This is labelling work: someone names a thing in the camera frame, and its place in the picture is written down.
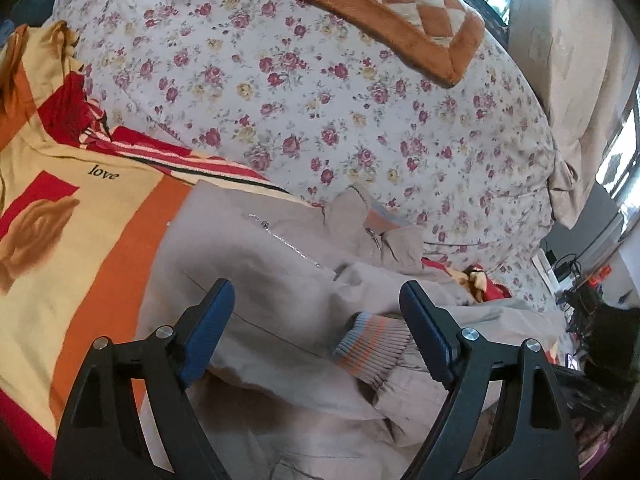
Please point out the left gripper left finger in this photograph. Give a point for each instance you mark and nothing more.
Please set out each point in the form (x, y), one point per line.
(128, 415)

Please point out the grey beige jacket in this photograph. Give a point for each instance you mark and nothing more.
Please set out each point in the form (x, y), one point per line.
(316, 375)

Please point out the black power adapter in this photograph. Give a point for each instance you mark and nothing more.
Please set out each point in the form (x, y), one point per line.
(567, 266)

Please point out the orange red fleece blanket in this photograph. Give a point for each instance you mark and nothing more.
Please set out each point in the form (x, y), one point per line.
(79, 229)

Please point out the beige curtain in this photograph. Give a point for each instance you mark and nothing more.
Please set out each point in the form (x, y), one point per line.
(582, 60)

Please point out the floral quilt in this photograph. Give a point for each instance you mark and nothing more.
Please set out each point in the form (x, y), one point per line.
(315, 105)

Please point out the orange checkered pillow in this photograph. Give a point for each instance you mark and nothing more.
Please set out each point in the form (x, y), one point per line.
(437, 37)

